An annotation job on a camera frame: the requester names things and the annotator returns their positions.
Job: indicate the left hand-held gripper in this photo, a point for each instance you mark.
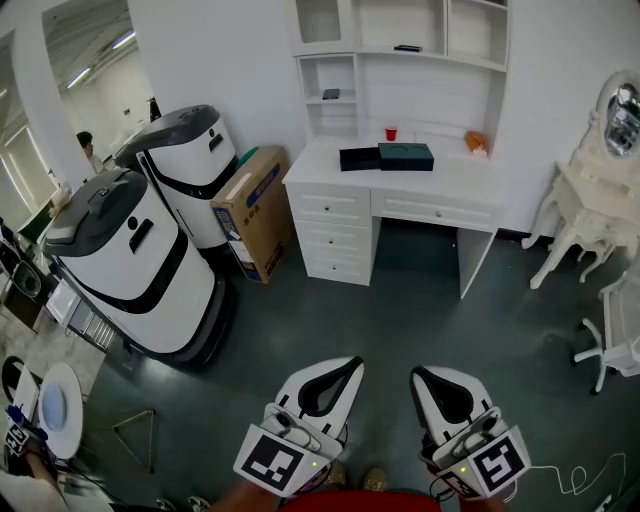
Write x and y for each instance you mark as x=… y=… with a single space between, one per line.
x=272 y=460

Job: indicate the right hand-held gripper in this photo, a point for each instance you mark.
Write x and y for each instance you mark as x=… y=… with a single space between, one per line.
x=495 y=465

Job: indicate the black box drawer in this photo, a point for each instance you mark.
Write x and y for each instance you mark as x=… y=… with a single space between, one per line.
x=359 y=159

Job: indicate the dark green box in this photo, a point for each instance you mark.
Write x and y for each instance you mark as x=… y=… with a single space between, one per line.
x=406 y=155

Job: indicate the person's left forearm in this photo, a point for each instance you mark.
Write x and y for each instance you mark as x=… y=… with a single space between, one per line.
x=250 y=501

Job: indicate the small black box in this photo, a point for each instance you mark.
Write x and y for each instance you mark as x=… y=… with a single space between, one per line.
x=331 y=93

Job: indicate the person's left golden shoe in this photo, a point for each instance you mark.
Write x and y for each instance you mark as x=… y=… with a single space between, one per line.
x=335 y=477

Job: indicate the person's golden shoe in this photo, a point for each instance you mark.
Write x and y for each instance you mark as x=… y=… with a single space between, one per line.
x=375 y=480
x=335 y=477

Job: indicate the person's right golden shoe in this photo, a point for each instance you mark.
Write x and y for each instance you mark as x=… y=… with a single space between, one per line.
x=375 y=480

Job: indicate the person's red clothing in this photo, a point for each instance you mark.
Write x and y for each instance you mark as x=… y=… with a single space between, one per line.
x=360 y=503

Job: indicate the brown cardboard carton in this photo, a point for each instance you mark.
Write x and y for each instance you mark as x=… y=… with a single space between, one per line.
x=260 y=215

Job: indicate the white swivel chair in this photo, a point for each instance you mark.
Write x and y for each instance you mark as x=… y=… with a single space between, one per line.
x=617 y=320

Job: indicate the metal triangular stand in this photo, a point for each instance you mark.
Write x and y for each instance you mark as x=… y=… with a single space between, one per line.
x=142 y=435

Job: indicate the large white service robot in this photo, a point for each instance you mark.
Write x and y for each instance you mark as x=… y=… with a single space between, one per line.
x=150 y=280
x=195 y=165

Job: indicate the white vanity table with mirror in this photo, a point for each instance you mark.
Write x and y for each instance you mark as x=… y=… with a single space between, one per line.
x=585 y=200

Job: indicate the orange ball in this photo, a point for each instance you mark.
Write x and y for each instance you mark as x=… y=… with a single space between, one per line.
x=475 y=140

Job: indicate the red cup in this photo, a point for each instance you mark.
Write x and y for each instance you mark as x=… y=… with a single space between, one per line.
x=390 y=134

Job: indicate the round white side table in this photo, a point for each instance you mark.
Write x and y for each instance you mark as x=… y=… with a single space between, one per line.
x=62 y=410

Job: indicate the white desk with hutch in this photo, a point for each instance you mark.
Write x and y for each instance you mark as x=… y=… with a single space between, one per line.
x=430 y=100

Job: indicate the black chair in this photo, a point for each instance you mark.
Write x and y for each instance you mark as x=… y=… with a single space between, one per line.
x=22 y=285

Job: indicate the flat black device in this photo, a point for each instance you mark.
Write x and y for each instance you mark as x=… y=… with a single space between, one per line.
x=407 y=48

